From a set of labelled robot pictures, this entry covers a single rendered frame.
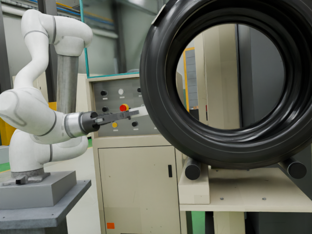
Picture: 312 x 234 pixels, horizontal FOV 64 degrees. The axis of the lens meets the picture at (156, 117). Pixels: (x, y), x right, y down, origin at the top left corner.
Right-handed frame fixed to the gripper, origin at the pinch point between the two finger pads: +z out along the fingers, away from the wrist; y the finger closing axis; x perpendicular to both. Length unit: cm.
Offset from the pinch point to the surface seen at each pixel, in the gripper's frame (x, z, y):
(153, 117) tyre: 2.4, 6.2, -9.3
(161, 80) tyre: -7.7, 11.5, -12.4
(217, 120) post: 10.7, 25.2, 25.8
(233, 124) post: 13.8, 31.3, 25.8
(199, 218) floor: 109, -5, 139
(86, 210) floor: 93, -122, 153
